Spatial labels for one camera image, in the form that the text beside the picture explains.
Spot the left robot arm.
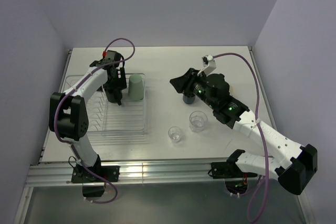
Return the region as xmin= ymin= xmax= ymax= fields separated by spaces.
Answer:
xmin=49 ymin=50 xmax=127 ymax=182

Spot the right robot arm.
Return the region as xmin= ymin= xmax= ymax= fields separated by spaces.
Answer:
xmin=170 ymin=68 xmax=318 ymax=195

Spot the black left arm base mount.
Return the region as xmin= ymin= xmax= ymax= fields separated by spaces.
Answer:
xmin=71 ymin=164 xmax=120 ymax=204

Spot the small clear glass cup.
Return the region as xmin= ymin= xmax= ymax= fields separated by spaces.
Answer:
xmin=168 ymin=126 xmax=183 ymax=143

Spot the large clear glass cup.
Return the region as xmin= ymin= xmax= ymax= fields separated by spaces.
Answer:
xmin=189 ymin=111 xmax=208 ymax=133

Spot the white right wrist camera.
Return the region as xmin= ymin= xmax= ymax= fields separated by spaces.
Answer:
xmin=197 ymin=55 xmax=216 ymax=76

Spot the clear wire dish rack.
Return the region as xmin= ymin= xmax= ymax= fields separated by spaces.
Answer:
xmin=61 ymin=72 xmax=148 ymax=137

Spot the black mug cream interior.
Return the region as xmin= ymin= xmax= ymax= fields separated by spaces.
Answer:
xmin=105 ymin=89 xmax=123 ymax=106

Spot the light green plastic cup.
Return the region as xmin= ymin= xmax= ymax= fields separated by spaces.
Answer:
xmin=128 ymin=73 xmax=144 ymax=101

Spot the dark green mug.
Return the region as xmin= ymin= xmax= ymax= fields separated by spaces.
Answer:
xmin=229 ymin=86 xmax=234 ymax=95

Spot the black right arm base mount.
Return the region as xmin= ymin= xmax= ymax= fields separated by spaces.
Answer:
xmin=208 ymin=162 xmax=258 ymax=179

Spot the aluminium rail frame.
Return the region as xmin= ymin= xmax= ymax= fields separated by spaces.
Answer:
xmin=26 ymin=159 xmax=316 ymax=224

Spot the dark blue mug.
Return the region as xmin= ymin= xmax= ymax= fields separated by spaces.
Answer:
xmin=183 ymin=94 xmax=196 ymax=105

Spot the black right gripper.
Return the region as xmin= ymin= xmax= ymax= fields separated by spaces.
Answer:
xmin=169 ymin=68 xmax=217 ymax=110

